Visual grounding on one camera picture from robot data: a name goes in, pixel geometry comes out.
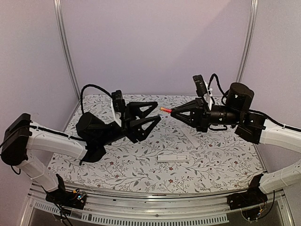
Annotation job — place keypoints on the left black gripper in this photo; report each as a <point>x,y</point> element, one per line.
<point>132,126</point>

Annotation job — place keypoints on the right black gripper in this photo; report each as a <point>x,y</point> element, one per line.
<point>200,114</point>

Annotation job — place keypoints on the red orange battery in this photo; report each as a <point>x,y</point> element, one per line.
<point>165,110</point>

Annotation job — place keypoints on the white remote battery cover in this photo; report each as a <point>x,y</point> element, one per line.
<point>190,138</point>

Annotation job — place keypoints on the white remote control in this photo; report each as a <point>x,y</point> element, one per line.
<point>173,158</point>

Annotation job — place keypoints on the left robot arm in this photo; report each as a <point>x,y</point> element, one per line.
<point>23,136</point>

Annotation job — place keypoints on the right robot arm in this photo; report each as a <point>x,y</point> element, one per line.
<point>250,125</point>

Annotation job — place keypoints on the floral patterned table mat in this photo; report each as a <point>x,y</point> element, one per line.
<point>221,162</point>

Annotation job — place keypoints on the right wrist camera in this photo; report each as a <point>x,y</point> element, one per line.
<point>202,89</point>

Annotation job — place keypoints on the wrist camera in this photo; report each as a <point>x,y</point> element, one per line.
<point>117,103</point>
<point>202,89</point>

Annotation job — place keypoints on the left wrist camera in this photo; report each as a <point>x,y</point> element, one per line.
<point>117,103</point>

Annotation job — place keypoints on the front aluminium rail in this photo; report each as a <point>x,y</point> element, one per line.
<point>105,207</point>

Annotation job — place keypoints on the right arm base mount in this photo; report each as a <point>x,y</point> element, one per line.
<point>252,196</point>

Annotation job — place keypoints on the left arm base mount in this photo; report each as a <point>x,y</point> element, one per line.
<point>74,199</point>

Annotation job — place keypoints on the right aluminium frame post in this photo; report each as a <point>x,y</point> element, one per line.
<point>248,40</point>

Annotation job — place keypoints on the aluminium frame post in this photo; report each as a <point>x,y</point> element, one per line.
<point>65,47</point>
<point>248,40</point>

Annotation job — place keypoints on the left aluminium frame post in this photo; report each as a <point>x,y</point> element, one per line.
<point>65,47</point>

